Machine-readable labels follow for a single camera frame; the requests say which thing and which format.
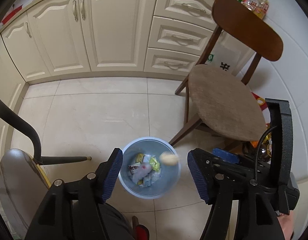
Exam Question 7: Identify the green snack wrapper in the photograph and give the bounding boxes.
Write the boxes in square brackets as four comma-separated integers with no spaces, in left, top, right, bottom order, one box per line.
[128,163,141,176]

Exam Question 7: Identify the black metal chair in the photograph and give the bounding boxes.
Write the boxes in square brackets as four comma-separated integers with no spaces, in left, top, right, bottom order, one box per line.
[0,99,92,238]

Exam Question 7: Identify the wooden chair with beige seat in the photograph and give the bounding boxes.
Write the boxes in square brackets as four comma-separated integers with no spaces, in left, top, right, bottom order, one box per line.
[169,0,283,146]

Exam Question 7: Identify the cream lower cabinets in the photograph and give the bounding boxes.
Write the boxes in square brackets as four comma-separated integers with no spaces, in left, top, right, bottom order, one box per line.
[0,0,216,109]

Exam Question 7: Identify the red packet on floor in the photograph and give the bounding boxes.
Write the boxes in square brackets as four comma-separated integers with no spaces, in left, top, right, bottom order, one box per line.
[252,93,267,111]

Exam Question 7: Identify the light green wrapper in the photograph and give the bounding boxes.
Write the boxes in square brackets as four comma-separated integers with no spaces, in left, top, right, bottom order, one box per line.
[149,157,161,172]

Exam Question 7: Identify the white shopping bag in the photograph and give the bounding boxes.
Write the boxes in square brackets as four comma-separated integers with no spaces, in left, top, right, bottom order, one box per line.
[205,41,249,75]

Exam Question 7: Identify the person's right hand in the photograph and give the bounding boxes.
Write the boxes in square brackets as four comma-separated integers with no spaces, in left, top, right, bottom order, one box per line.
[277,211,294,240]

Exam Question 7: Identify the person's dark trouser leg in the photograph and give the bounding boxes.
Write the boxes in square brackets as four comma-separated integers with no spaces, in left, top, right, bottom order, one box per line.
[98,203,134,240]

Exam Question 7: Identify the red plastic basin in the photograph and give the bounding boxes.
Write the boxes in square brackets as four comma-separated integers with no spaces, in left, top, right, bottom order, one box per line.
[1,5,22,25]

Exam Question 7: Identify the condiment bottles group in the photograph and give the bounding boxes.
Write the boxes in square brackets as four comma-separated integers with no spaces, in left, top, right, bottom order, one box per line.
[238,0,269,20]

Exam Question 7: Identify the yellow snack wrapper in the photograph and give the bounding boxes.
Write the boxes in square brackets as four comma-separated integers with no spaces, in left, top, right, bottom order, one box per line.
[135,153,145,163]

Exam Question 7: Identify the clear plastic bag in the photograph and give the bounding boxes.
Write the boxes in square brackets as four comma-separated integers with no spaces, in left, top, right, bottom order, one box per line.
[132,163,152,184]

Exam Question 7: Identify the blue trash bin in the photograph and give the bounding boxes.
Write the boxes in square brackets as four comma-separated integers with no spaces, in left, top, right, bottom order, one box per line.
[119,137,181,199]

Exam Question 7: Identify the green white milk carton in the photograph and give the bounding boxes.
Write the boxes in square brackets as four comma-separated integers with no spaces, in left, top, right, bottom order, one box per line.
[137,172,161,187]

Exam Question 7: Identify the cooking oil bottle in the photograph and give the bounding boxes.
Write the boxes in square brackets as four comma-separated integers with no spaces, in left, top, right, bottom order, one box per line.
[251,124,272,163]

